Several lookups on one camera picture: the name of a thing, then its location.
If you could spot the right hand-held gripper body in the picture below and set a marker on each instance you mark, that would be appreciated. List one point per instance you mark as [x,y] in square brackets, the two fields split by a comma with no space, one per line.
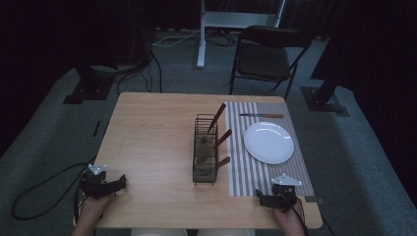
[284,195]

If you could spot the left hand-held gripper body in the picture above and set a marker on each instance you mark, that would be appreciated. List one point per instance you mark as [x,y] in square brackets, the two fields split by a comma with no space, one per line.
[95,187]

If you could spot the person's left hand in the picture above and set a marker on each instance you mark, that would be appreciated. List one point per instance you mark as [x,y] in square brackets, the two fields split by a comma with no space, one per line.
[93,209]

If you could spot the person's right hand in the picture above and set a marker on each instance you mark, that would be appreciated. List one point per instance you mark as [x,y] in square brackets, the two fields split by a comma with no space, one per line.
[290,219]

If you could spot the grey striped placemat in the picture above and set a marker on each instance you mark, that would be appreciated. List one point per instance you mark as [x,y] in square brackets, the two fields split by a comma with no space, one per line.
[244,178]

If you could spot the white plate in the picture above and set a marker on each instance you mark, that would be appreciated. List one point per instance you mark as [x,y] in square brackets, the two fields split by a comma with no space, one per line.
[268,142]

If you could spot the small black floor strip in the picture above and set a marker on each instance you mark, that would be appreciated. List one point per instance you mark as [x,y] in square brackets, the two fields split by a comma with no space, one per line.
[96,129]

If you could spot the black stand base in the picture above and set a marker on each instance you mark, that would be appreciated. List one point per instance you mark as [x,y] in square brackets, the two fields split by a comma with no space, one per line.
[323,100]
[88,90]

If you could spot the black folding chair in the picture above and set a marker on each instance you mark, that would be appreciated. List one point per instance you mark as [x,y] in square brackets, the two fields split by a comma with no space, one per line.
[262,60]

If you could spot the white desk frame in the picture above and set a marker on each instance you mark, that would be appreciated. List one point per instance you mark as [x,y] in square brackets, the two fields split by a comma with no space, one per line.
[201,49]

